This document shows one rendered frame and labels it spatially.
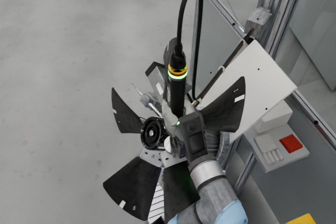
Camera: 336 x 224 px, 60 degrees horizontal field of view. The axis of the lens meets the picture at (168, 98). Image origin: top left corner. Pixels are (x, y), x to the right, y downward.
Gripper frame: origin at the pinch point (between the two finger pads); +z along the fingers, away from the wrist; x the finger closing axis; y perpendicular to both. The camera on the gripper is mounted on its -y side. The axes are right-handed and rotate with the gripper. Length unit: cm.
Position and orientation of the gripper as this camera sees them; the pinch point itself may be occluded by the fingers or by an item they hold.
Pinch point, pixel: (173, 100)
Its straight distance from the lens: 80.0
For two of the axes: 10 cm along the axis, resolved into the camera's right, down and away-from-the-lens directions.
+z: -3.6, -7.4, 5.7
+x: 9.3, -2.9, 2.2
